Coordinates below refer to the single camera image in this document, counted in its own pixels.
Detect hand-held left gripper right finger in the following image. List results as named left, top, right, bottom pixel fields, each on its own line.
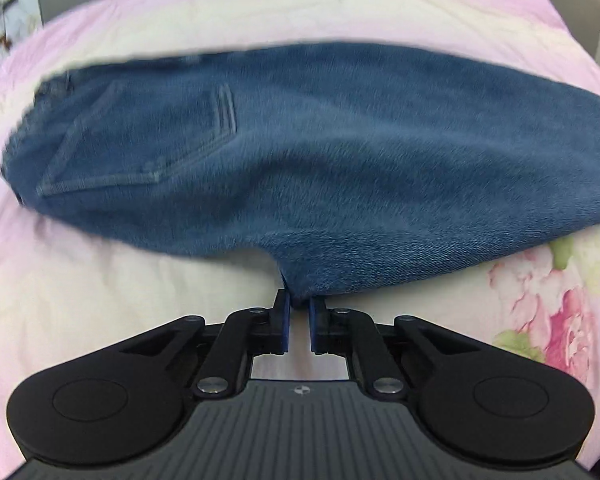
left=309, top=296, right=481, bottom=401

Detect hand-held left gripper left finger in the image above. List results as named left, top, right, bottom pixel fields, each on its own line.
left=120, top=289, right=292, bottom=400

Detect blue denim pants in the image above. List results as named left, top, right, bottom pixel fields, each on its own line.
left=0, top=40, right=600, bottom=298

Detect pink floral duvet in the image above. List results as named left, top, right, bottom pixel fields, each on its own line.
left=0, top=0, right=600, bottom=472

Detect beige chair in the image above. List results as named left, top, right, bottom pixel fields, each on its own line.
left=543, top=0, right=600, bottom=57

